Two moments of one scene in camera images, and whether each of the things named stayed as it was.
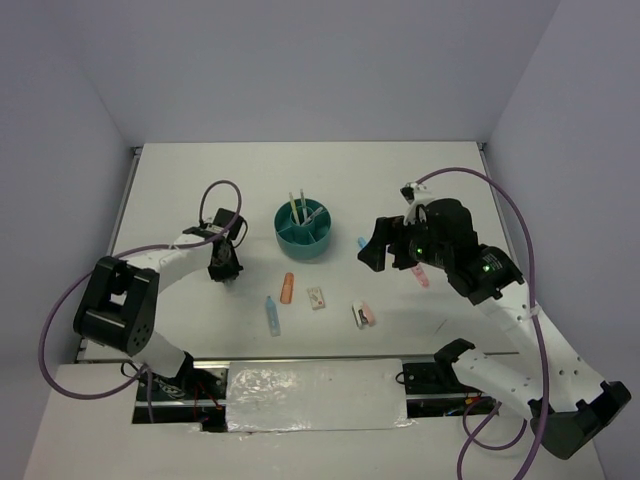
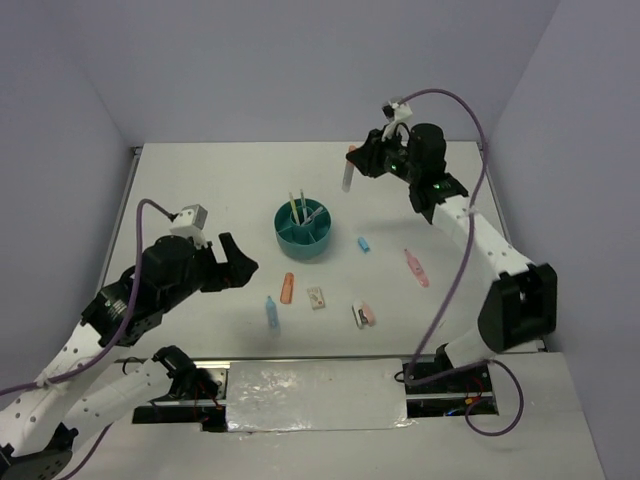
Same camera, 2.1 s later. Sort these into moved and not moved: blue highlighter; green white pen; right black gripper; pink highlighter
Moved: right black gripper
Not moved: blue highlighter; green white pen; pink highlighter
